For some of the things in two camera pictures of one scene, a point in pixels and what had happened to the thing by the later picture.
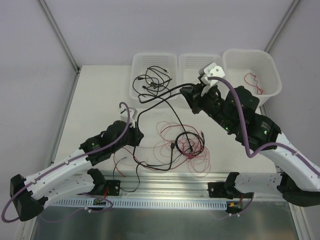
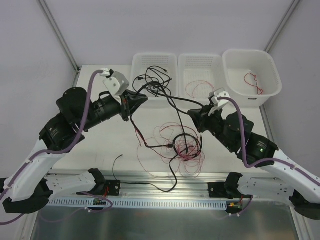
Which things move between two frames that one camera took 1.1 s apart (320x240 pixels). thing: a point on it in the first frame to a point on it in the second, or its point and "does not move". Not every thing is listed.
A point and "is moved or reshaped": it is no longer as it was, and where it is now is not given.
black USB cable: (162, 93) is moved or reshaped
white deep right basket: (254, 69) does not move
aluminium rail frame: (91, 204) does not move
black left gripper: (137, 135) to (125, 107)
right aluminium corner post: (268, 47) does not move
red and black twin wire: (113, 177) to (146, 145)
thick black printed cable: (136, 133) to (171, 162)
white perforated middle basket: (189, 65) does not move
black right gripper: (196, 99) to (203, 120)
